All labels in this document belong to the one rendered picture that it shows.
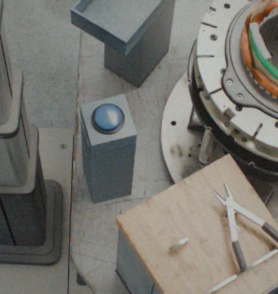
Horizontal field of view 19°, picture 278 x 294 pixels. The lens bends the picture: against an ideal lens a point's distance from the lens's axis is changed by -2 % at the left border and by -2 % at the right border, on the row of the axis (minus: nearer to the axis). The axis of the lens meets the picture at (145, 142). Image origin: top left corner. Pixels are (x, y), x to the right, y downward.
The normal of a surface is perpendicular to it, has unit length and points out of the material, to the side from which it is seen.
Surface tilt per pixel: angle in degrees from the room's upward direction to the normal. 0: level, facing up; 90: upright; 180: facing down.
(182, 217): 0
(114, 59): 90
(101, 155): 90
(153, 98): 0
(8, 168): 90
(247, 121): 0
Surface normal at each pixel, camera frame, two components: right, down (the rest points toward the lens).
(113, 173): 0.28, 0.88
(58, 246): 0.59, -0.32
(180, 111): 0.05, -0.40
